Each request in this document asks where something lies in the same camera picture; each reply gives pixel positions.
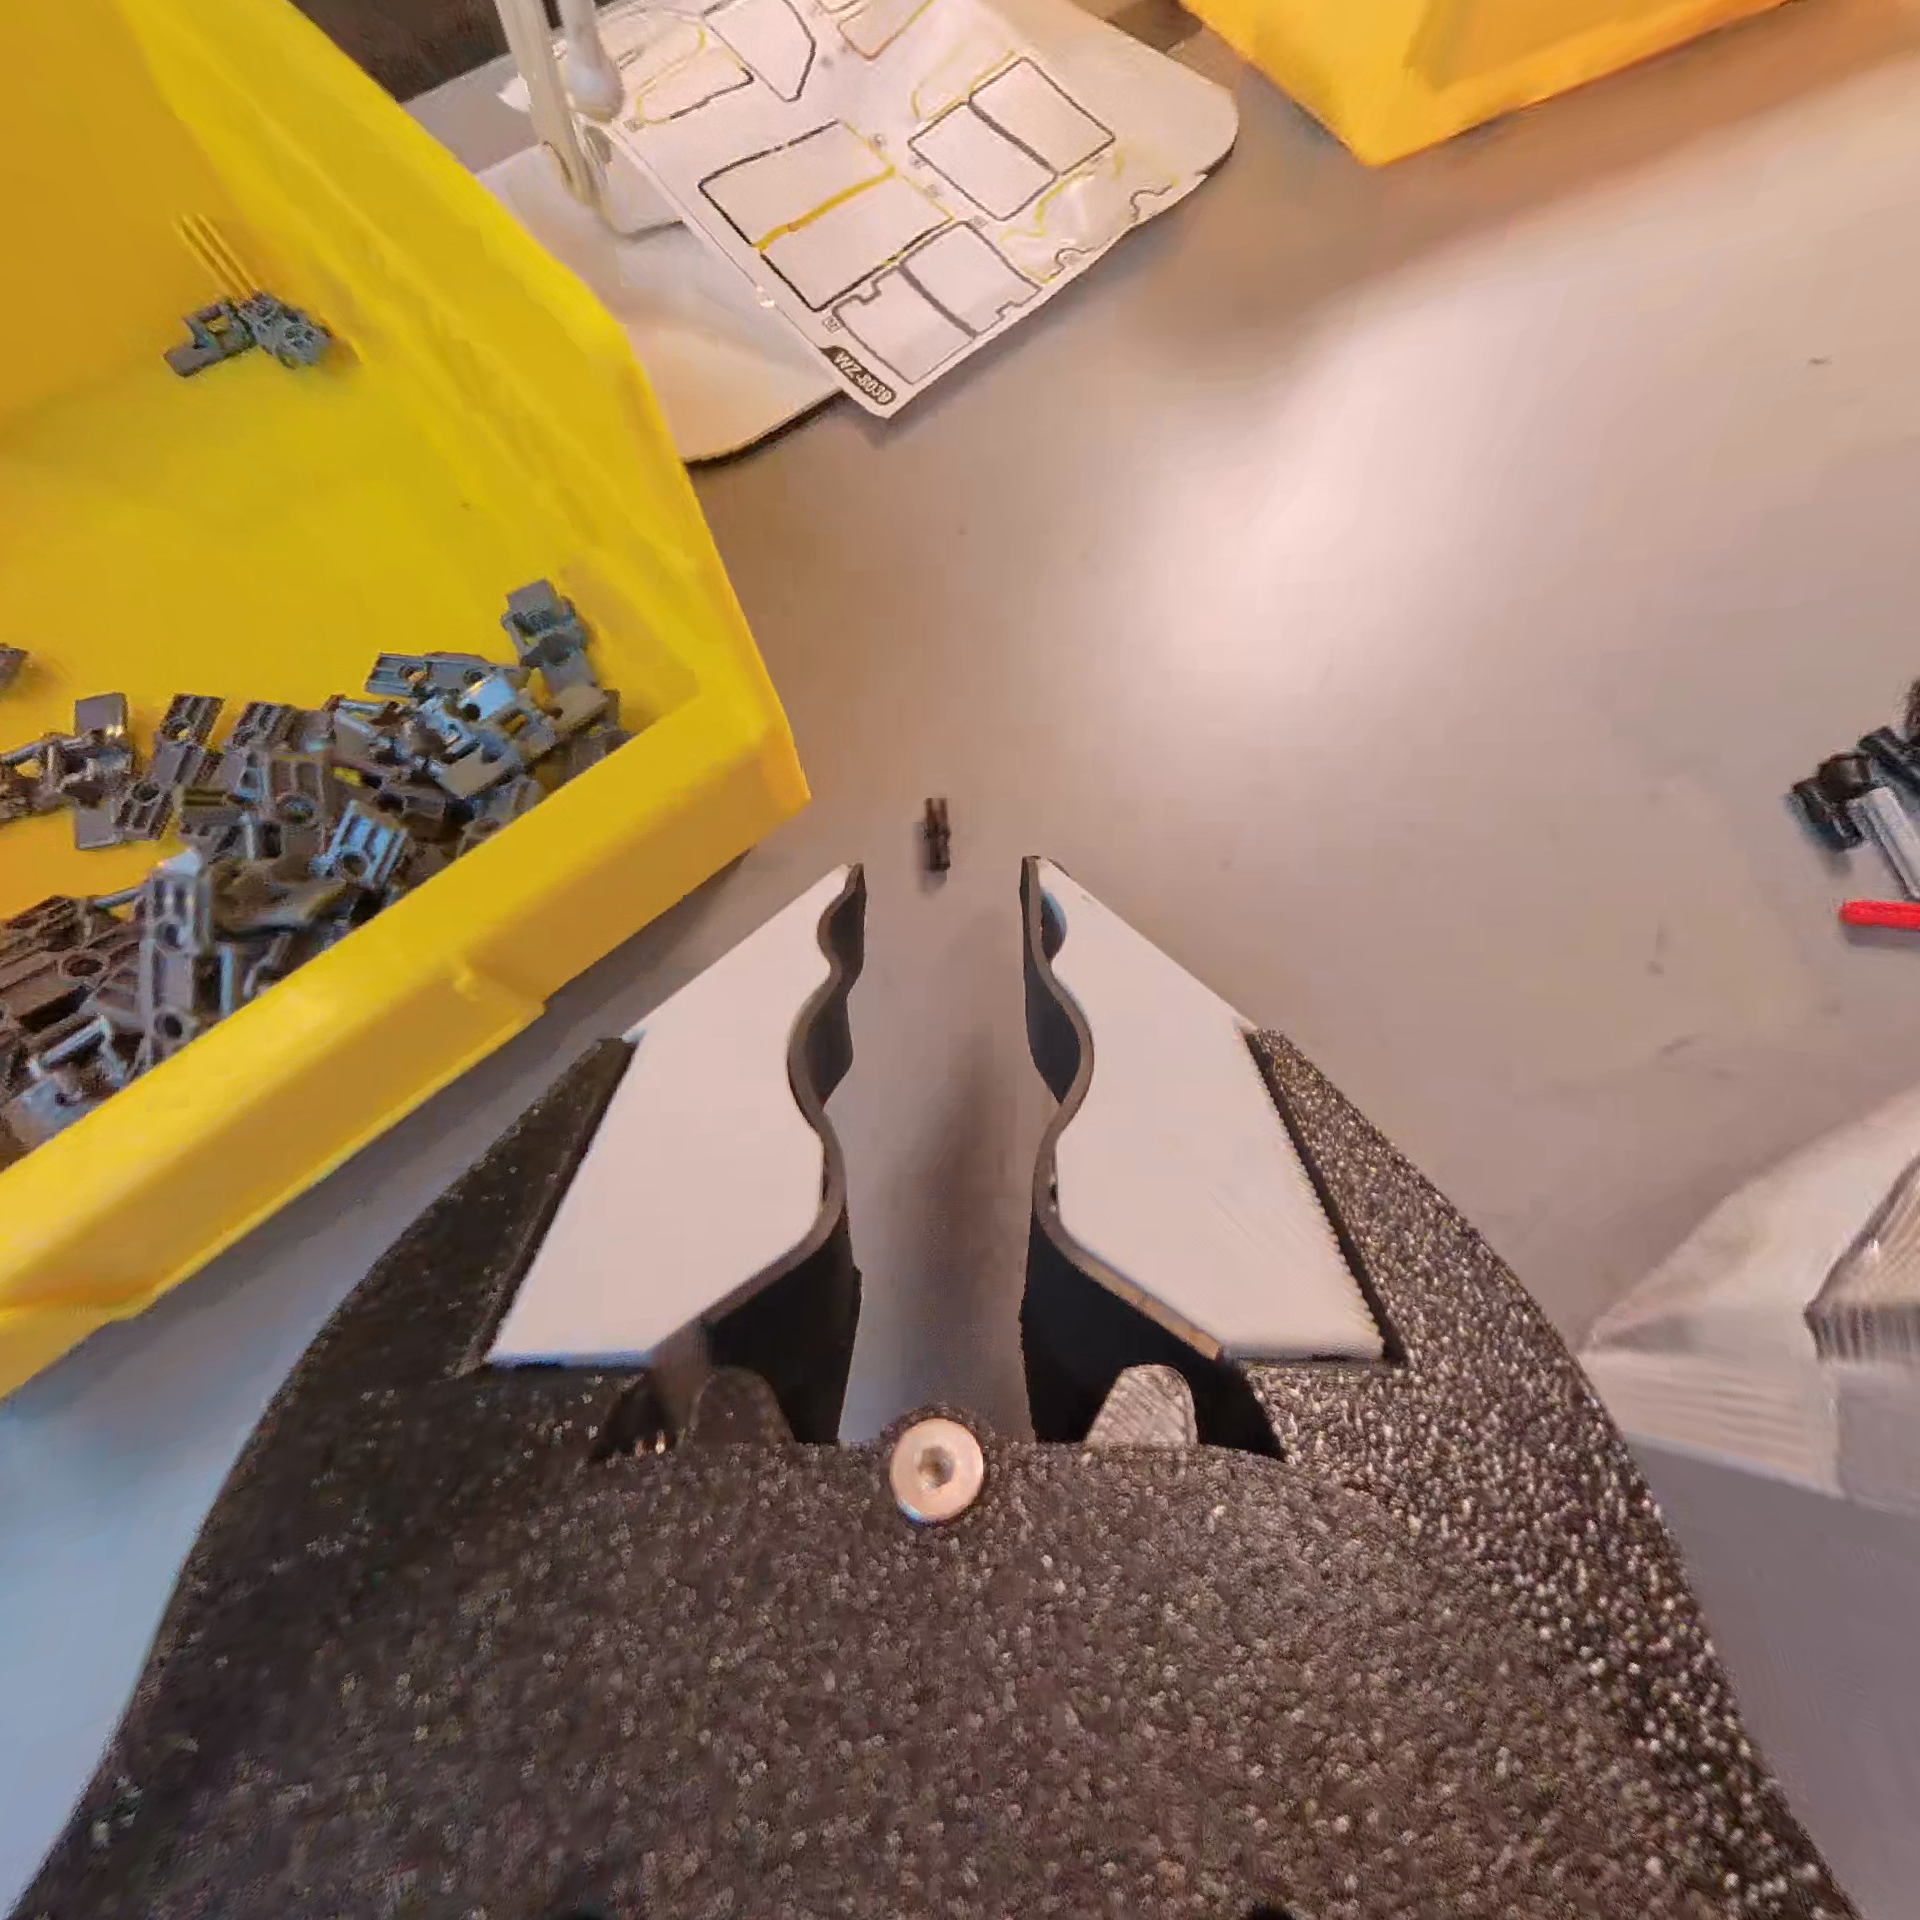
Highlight clear plastic bag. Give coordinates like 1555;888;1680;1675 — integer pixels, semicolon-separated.
1582;1086;1920;1518

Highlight yellow divided bin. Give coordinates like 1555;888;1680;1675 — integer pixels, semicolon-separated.
1187;0;1802;168

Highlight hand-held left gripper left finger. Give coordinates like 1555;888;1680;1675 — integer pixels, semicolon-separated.
481;863;873;1442

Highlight white stand pole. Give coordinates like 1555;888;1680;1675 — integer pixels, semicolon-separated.
491;0;633;235

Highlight white sticker sheet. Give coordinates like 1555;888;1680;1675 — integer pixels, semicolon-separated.
616;0;1238;413

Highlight pile of grey connector parts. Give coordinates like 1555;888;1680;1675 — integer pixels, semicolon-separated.
0;292;633;1165

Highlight yellow bin with grey parts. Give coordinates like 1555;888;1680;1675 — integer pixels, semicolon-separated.
0;0;813;1397

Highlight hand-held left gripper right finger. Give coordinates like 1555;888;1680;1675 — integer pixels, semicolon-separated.
1015;856;1394;1442

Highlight pile of small colourful parts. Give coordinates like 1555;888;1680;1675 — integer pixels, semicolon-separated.
1792;684;1920;931

